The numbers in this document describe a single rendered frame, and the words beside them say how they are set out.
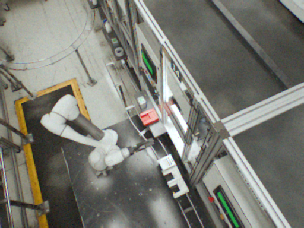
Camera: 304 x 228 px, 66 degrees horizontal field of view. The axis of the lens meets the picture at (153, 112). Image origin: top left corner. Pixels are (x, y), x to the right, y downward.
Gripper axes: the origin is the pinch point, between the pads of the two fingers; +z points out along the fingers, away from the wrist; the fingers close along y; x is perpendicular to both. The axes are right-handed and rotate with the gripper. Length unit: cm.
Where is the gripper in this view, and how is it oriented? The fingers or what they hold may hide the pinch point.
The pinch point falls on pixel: (150, 142)
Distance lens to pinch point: 203.8
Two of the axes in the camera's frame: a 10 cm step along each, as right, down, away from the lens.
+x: -4.1, -8.0, 4.3
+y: -0.5, -4.5, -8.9
